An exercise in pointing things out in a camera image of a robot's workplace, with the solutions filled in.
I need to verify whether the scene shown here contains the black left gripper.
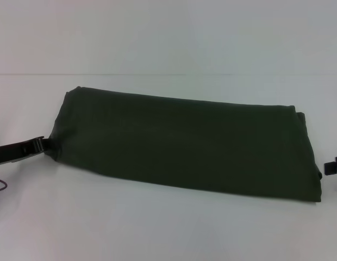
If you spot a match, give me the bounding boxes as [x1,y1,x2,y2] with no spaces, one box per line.
[0,135,57,166]

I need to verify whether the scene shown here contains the dark green t-shirt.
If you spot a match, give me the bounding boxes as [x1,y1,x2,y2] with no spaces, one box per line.
[48,86,323,203]

